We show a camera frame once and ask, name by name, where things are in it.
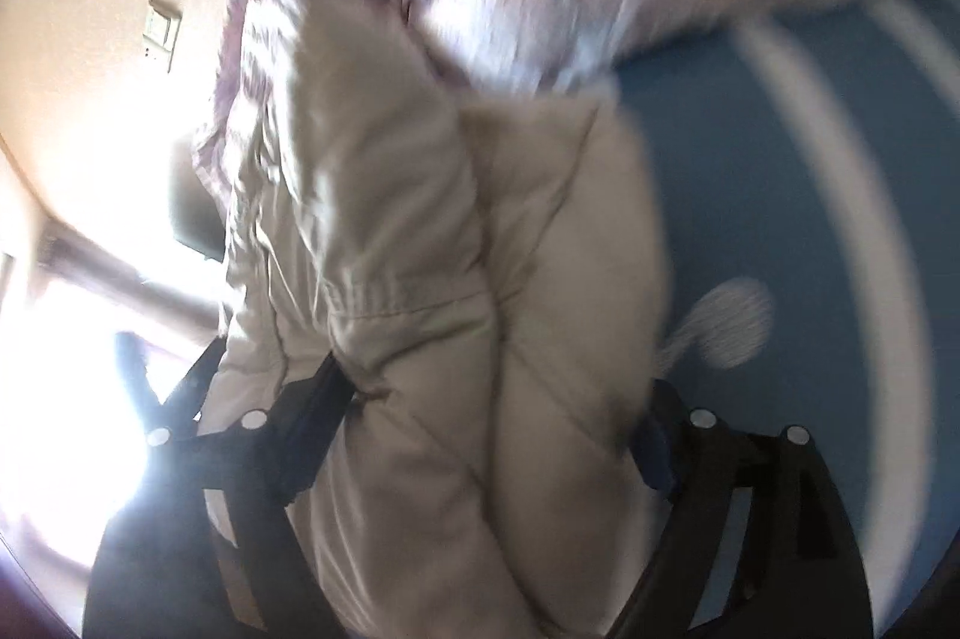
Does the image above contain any blue white-striped bed sheet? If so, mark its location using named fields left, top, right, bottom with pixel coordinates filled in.
left=600, top=0, right=960, bottom=639

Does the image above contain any beige puffer jacket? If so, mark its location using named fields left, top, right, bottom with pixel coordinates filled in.
left=191, top=0, right=676, bottom=639

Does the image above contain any dark blurred object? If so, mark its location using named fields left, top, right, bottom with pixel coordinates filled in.
left=112, top=330, right=226, bottom=434

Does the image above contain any bright window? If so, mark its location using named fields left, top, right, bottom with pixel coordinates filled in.
left=0, top=211, right=226, bottom=610

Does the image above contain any white wall switch plate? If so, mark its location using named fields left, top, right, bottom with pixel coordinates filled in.
left=141, top=0, right=183, bottom=72

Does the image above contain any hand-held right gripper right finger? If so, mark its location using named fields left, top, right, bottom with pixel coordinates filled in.
left=622, top=378, right=875, bottom=639

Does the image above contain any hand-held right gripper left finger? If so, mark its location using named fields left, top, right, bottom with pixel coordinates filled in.
left=82, top=355, right=355, bottom=639

